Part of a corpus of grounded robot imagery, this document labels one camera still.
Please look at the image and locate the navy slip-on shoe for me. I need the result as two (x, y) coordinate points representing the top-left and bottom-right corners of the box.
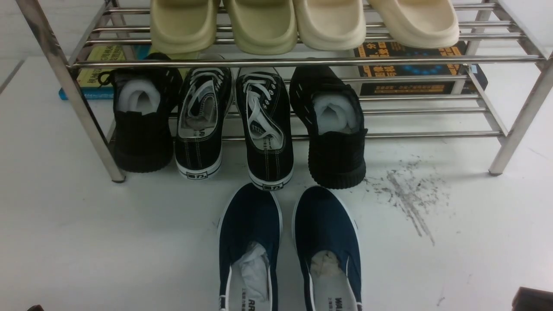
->
(218, 183), (283, 311)
(292, 186), (363, 311)

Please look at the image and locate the black knit shoe right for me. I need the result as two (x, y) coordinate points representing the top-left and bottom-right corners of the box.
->
(289, 65), (367, 189)

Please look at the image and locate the black knit shoe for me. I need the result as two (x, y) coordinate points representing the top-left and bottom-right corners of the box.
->
(98, 67), (183, 173)
(289, 65), (367, 189)

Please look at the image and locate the black knit shoe left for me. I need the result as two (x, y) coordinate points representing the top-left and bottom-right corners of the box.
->
(98, 67), (183, 173)

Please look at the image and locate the stainless steel shoe rack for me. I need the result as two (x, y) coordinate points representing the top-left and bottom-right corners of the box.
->
(16, 0), (552, 183)

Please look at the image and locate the black canvas sneaker right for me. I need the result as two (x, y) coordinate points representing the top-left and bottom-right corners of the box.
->
(235, 67), (294, 191)

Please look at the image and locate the black canvas sneaker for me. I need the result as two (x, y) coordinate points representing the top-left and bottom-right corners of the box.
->
(174, 67), (234, 181)
(235, 67), (294, 191)

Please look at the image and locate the black canvas sneaker left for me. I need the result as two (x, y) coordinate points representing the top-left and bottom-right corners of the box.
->
(174, 67), (234, 181)

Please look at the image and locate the black and orange book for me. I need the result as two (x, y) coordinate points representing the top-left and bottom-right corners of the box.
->
(353, 41), (477, 96)

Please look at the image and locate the olive foam slipper right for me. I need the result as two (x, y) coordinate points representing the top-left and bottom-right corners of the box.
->
(223, 0), (298, 55)

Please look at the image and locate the olive foam slipper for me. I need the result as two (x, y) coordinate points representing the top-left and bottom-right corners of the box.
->
(223, 0), (298, 55)
(150, 0), (220, 54)

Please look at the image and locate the cream foam slipper left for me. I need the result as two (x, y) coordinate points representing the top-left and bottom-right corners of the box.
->
(293, 0), (367, 51)

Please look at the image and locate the cream foam slipper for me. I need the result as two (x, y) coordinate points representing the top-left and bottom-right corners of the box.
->
(293, 0), (367, 51)
(369, 0), (460, 49)

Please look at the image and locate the olive foam slipper left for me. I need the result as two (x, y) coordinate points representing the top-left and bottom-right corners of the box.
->
(150, 0), (220, 54)

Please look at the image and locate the yellow and blue book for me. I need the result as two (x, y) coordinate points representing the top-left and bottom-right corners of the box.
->
(77, 45), (126, 100)

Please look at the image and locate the cream foam slipper right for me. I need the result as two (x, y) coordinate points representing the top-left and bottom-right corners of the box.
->
(369, 0), (460, 49)

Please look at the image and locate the dark object bottom left corner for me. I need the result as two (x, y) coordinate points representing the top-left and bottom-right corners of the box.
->
(27, 305), (44, 311)

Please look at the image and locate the dark object corner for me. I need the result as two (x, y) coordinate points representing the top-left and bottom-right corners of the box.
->
(512, 287), (553, 311)
(27, 305), (44, 311)

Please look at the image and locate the dark object bottom right corner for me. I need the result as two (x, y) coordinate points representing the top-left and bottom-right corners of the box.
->
(512, 287), (553, 311)

